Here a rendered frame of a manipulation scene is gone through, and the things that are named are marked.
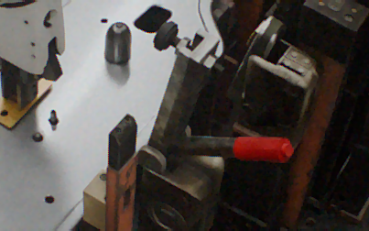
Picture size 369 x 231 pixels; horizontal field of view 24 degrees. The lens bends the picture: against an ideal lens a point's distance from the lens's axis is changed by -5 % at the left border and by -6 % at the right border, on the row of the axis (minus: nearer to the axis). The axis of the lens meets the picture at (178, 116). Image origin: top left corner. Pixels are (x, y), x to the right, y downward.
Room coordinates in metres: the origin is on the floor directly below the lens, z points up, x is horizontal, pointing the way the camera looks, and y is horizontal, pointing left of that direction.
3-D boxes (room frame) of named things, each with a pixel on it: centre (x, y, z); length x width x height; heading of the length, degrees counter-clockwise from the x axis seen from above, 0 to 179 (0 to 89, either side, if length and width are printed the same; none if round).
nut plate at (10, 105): (0.64, 0.18, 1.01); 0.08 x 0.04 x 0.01; 154
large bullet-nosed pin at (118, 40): (0.73, 0.08, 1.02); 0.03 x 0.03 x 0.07
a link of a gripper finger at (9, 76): (0.65, 0.20, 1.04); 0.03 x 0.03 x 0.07; 64
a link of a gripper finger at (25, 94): (0.63, 0.16, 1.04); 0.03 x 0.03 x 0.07; 64
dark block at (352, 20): (0.74, -0.16, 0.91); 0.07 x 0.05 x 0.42; 64
